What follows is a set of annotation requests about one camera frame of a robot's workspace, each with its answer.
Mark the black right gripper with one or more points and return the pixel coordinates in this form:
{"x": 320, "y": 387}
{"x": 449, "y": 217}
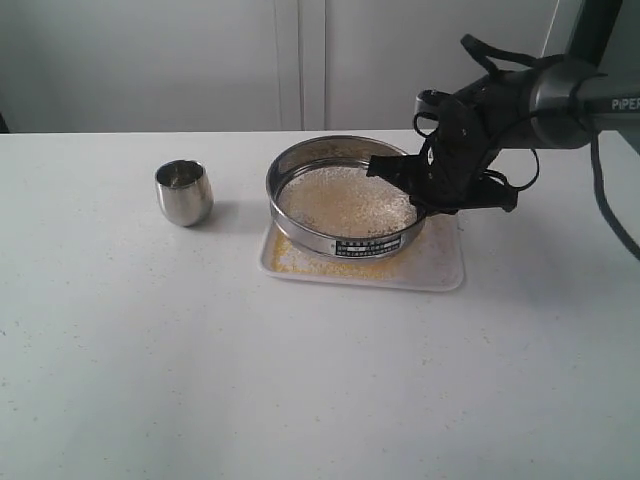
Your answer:
{"x": 462, "y": 145}

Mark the round stainless steel sieve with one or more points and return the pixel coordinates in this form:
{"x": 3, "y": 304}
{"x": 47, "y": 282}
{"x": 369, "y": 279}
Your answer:
{"x": 334, "y": 151}

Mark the stainless steel cup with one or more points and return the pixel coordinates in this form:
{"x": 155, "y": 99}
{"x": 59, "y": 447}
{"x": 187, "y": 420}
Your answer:
{"x": 184, "y": 192}

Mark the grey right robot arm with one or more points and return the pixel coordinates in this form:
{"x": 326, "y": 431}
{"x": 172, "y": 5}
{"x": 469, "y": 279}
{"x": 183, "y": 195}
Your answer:
{"x": 558, "y": 103}

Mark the white plastic tray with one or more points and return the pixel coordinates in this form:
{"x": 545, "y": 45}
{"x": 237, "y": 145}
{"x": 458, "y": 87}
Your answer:
{"x": 440, "y": 260}

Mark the white cabinet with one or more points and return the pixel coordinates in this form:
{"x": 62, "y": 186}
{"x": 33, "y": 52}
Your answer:
{"x": 116, "y": 66}

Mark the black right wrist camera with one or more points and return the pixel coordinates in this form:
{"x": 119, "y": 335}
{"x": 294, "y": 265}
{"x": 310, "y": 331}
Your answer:
{"x": 427, "y": 108}

